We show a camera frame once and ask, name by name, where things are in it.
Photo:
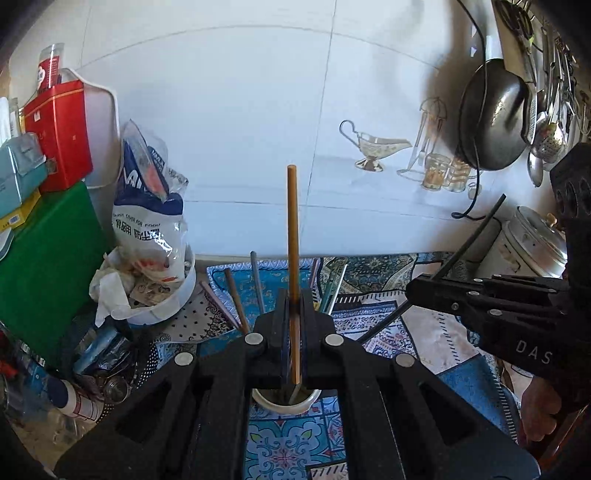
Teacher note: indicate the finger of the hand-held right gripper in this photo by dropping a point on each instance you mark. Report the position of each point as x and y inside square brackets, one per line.
[508, 284]
[443, 300]

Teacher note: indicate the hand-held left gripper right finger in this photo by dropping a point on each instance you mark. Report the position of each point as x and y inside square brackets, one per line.
[305, 332]

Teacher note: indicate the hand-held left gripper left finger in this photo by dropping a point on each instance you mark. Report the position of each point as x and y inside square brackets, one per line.
[282, 332]

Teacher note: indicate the teal chopstick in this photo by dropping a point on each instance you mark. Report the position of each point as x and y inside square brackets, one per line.
[330, 295]

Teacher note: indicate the grey chopstick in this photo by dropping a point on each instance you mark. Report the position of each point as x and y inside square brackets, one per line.
[257, 281]

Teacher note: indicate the brown chopstick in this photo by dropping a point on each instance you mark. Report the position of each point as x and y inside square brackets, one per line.
[293, 258]
[234, 300]

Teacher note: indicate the black chopstick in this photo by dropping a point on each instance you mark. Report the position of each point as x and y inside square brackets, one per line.
[480, 230]

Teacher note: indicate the dark green chopstick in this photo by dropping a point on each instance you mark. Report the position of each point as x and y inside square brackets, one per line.
[340, 279]

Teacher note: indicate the pink chopstick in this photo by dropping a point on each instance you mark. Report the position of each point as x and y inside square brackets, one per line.
[214, 300]

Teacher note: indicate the white utensil cup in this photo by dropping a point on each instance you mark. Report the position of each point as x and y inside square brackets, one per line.
[277, 408]

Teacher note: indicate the person's right hand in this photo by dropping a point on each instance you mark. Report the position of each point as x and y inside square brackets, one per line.
[540, 410]

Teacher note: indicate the patterned blue patchwork mat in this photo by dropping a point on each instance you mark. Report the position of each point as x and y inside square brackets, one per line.
[429, 337]

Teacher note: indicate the white rice cooker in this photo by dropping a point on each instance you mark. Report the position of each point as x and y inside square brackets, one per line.
[531, 244]

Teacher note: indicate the metal soup ladle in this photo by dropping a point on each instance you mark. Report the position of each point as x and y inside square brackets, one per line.
[535, 173]

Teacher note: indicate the white round tub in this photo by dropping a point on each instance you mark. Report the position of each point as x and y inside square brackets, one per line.
[171, 307]

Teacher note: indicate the metal skimmer ladle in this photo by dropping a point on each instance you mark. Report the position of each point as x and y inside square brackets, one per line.
[551, 141]

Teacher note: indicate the black wok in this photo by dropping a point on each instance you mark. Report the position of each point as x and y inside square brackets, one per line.
[494, 124]

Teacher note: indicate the blue white plastic bag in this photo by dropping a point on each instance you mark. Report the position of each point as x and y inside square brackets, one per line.
[147, 221]

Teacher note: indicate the small glass jar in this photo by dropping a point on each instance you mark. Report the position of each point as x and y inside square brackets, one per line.
[115, 390]

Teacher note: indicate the white glue bottle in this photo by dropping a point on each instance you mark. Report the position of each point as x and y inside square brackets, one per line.
[78, 401]

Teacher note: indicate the green box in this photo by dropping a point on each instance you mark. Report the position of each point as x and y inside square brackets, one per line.
[46, 277]

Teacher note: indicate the white cutting board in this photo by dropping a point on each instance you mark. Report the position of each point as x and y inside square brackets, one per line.
[104, 138]

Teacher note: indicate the yellow box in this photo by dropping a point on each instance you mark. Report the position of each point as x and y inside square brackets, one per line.
[21, 212]

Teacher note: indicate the red tin box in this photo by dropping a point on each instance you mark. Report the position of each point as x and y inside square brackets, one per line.
[60, 138]

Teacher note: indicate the teal tissue box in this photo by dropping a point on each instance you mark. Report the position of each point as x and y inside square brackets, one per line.
[21, 170]

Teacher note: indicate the red lidded jar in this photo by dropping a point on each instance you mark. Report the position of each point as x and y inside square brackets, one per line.
[48, 69]

